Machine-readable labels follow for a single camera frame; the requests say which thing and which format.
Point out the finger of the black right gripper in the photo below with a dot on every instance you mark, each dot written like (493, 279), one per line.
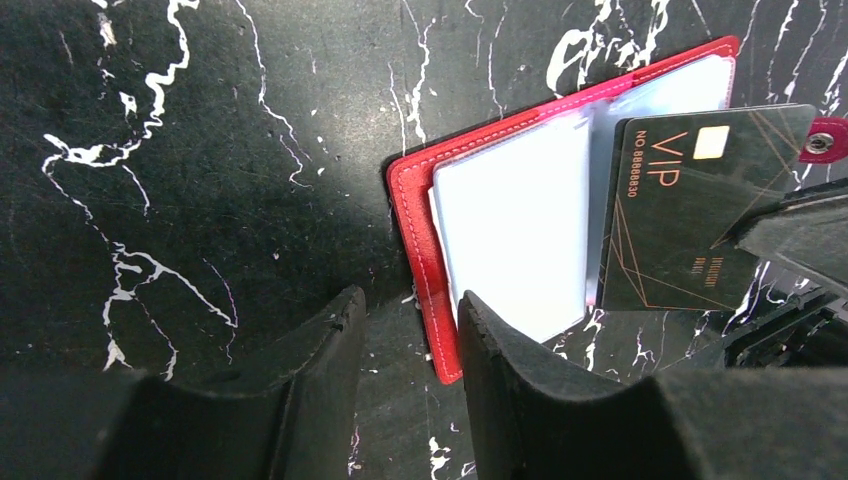
(806, 233)

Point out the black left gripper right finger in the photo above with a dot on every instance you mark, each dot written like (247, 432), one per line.
(535, 415)

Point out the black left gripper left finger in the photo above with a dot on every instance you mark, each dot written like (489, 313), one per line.
(286, 412)

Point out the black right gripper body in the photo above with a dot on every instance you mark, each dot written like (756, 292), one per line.
(811, 331)

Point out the black VIP card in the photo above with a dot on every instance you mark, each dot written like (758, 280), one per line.
(680, 187)

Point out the red leather card holder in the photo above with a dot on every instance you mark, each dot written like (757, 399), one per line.
(514, 211)

